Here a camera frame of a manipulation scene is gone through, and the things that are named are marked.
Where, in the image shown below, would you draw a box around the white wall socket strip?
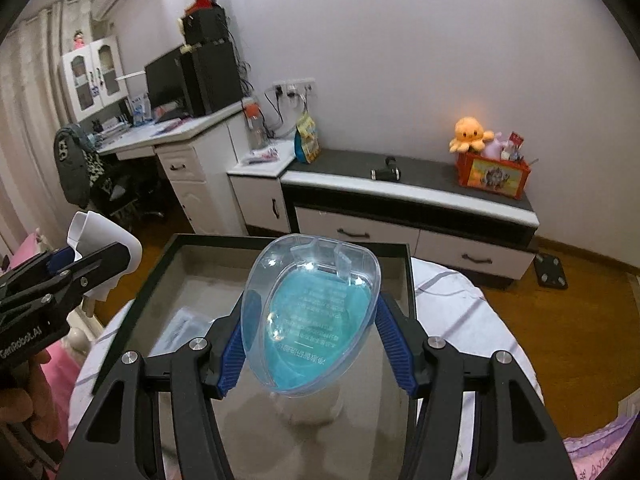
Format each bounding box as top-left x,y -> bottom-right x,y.
272,78 -> 317,99

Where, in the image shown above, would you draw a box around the black power cable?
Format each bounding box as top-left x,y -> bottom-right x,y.
263,87 -> 284,141

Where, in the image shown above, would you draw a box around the clear bag of pens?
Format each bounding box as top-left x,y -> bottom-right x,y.
240,147 -> 281,166

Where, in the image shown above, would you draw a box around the black office chair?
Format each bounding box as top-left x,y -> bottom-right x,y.
89,152 -> 167,224

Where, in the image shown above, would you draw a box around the black dumbbell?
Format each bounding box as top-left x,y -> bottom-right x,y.
370,157 -> 402,183

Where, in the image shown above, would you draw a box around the orange printed storage box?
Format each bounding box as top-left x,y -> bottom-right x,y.
455,152 -> 532,200

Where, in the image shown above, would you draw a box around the blue boxes on desk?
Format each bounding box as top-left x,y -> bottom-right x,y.
128,94 -> 154,126

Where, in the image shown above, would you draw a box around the pink storage box black rim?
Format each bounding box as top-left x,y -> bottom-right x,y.
92,232 -> 418,480

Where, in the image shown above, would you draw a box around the orange octopus plush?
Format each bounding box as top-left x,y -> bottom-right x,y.
448,116 -> 496,155

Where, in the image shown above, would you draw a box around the black tower case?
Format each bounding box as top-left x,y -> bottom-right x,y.
180,41 -> 244,117

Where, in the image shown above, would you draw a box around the water bottle orange cap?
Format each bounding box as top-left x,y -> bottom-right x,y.
243,97 -> 269,151

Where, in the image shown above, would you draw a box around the white side cabinet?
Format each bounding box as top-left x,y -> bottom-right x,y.
227,140 -> 299,236

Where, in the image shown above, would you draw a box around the pink printed quilt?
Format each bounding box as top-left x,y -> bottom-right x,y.
562,394 -> 640,480

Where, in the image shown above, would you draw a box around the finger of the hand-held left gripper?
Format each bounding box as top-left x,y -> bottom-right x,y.
0,241 -> 135,328
0,246 -> 77,293

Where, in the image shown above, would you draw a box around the black computer monitor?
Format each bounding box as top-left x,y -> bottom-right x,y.
144,46 -> 194,111

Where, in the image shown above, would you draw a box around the white glass-door cabinet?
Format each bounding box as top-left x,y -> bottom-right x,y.
59,36 -> 130,122

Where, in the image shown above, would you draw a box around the beige curtain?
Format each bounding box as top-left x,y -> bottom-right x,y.
0,2 -> 97,257

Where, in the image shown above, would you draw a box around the stack of papers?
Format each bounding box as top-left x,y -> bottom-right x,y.
90,115 -> 137,137

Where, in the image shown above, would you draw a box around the blue wrapped pack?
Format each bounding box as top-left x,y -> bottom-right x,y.
162,307 -> 217,357

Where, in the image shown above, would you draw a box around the yellow blue snack bag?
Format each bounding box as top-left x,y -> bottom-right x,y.
293,112 -> 322,165

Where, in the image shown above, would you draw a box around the white desk with drawers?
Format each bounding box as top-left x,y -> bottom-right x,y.
95,101 -> 253,236

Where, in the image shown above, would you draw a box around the person's left hand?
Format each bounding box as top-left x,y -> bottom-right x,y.
0,347 -> 62,458

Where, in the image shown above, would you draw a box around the white rounded figurine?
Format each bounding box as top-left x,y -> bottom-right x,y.
272,379 -> 344,426

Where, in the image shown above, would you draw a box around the white curved plastic device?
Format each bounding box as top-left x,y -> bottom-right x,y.
66,211 -> 143,306

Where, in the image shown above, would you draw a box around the white bed frame post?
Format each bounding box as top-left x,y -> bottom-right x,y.
65,305 -> 107,362

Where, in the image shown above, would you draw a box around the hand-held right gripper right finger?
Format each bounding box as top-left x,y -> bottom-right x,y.
377,292 -> 573,480

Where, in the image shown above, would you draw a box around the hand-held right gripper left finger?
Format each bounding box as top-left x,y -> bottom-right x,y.
67,287 -> 263,480

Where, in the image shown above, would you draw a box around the grey patterned garment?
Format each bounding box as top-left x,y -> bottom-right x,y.
54,125 -> 109,209

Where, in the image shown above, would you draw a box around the pink plush toy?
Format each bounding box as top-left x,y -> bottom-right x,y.
480,131 -> 511,161

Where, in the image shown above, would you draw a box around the clear container with blue insert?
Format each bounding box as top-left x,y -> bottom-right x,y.
241,234 -> 383,398

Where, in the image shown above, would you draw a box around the black floor scale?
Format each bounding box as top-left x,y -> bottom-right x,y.
532,253 -> 570,291

